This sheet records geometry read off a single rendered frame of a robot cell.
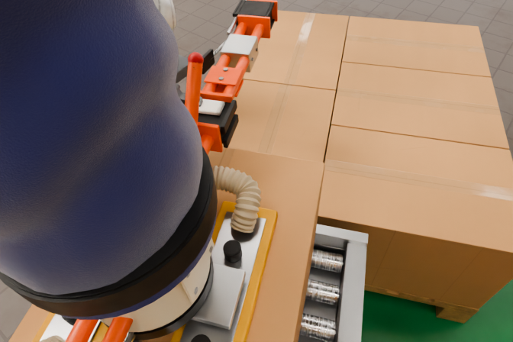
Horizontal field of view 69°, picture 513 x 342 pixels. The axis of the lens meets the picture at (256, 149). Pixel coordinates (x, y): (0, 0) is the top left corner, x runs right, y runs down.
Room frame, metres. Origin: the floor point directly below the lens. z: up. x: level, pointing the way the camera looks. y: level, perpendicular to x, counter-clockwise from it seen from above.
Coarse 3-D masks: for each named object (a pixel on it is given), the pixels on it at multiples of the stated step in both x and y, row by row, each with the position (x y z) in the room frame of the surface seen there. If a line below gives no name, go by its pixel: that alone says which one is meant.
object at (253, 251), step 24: (264, 216) 0.34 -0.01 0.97; (216, 240) 0.30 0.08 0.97; (240, 240) 0.29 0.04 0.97; (264, 240) 0.29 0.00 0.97; (240, 264) 0.25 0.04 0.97; (264, 264) 0.26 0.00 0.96; (240, 312) 0.18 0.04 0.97; (192, 336) 0.16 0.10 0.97; (216, 336) 0.15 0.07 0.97; (240, 336) 0.15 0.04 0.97
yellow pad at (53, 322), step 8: (48, 320) 0.19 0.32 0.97; (56, 320) 0.19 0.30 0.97; (64, 320) 0.18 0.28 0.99; (72, 320) 0.18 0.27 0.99; (40, 328) 0.18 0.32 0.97; (48, 328) 0.18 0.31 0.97; (56, 328) 0.18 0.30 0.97; (64, 328) 0.18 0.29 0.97; (96, 328) 0.18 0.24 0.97; (104, 328) 0.18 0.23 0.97; (40, 336) 0.17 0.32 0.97; (48, 336) 0.17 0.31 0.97; (64, 336) 0.17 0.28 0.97; (96, 336) 0.17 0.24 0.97; (104, 336) 0.17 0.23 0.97
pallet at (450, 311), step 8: (368, 288) 0.52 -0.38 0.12; (376, 288) 0.52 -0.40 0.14; (400, 296) 0.49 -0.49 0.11; (408, 296) 0.48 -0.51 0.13; (416, 296) 0.47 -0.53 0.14; (432, 304) 0.46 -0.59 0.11; (440, 304) 0.45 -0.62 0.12; (448, 304) 0.44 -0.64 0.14; (440, 312) 0.44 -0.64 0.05; (448, 312) 0.44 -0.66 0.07; (456, 312) 0.43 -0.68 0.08; (464, 312) 0.42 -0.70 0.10; (472, 312) 0.42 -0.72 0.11; (456, 320) 0.42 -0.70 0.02; (464, 320) 0.42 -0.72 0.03
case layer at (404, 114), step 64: (256, 64) 1.38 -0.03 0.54; (320, 64) 1.34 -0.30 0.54; (384, 64) 1.31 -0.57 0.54; (448, 64) 1.28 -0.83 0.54; (256, 128) 0.98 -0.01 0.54; (320, 128) 0.95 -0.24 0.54; (384, 128) 0.93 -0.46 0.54; (448, 128) 0.91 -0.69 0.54; (384, 192) 0.66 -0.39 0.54; (448, 192) 0.64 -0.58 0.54; (512, 192) 0.62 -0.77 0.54; (384, 256) 0.52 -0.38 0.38; (448, 256) 0.47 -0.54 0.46; (512, 256) 0.43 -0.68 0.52
